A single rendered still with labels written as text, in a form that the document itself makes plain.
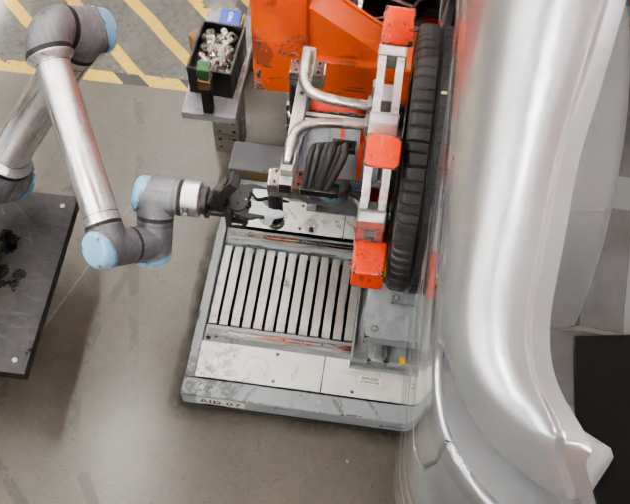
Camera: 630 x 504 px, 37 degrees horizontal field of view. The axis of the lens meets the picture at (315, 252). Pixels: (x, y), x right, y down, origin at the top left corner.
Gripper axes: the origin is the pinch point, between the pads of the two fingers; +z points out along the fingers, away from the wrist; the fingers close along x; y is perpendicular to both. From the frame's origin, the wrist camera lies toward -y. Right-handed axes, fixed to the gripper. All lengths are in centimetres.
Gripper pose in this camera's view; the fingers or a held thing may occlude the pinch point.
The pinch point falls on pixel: (282, 205)
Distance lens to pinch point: 231.8
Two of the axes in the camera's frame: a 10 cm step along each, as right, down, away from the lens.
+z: 9.9, 1.3, -0.5
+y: -0.2, 5.1, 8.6
